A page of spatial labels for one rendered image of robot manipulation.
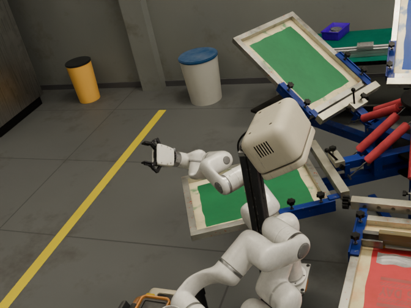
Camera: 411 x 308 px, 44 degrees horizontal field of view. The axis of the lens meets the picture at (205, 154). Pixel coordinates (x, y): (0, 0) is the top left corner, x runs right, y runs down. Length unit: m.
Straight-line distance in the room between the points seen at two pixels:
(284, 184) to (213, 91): 3.39
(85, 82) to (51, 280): 3.43
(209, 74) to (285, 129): 4.77
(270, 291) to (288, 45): 2.39
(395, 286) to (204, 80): 4.23
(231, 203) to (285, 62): 1.15
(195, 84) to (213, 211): 3.45
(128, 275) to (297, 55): 2.10
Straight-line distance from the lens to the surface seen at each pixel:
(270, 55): 3.59
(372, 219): 2.68
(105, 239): 4.54
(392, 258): 2.52
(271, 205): 1.99
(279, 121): 1.41
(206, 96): 6.24
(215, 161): 2.13
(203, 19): 6.54
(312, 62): 3.67
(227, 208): 2.89
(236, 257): 1.48
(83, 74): 7.07
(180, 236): 4.30
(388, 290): 2.39
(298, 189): 2.96
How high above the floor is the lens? 2.71
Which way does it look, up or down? 31 degrees down
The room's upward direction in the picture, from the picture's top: 12 degrees counter-clockwise
